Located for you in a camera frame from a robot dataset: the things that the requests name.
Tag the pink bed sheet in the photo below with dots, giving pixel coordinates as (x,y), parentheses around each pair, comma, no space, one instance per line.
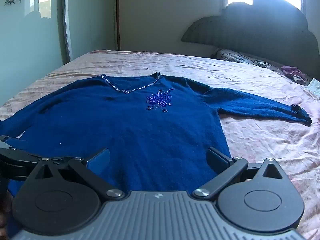
(262,150)

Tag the patterned pillow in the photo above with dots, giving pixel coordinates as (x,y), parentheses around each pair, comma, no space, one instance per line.
(232,55)

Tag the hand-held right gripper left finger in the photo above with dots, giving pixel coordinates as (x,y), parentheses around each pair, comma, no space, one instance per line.
(100,161)

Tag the white charger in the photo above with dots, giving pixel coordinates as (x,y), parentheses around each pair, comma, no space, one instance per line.
(261,64)

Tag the small white cloth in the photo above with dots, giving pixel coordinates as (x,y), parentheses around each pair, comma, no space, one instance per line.
(298,79)

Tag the grey scalloped headboard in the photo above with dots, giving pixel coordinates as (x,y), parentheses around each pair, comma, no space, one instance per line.
(250,30)

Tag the purple cloth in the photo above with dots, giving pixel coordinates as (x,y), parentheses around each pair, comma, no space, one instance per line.
(290,70)

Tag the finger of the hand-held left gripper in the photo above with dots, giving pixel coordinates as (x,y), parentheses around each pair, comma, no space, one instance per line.
(7,145)
(50,160)

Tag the flowered glass wardrobe door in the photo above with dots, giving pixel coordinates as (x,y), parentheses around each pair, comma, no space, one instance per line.
(25,42)
(92,25)

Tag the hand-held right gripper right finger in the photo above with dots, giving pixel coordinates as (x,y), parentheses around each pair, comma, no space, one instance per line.
(217,158)

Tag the pale printed cloth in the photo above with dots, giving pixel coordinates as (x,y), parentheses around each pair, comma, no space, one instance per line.
(313,85)

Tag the blue beaded sweater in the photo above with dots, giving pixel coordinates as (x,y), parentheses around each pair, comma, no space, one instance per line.
(140,135)

